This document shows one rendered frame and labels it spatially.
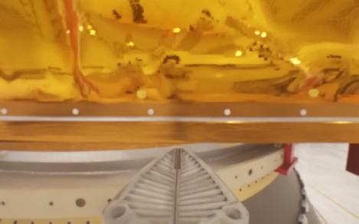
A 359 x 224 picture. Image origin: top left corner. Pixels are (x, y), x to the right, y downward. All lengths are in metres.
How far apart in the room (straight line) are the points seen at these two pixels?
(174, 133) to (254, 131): 0.16
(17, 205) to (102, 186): 0.13
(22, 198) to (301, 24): 0.51
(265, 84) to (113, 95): 0.29
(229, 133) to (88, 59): 0.29
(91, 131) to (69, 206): 0.13
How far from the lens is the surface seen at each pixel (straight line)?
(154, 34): 0.29
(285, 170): 0.46
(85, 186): 0.27
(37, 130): 0.42
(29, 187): 0.32
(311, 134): 0.40
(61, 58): 0.35
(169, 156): 0.16
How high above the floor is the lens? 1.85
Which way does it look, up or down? 6 degrees down
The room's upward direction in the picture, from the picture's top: straight up
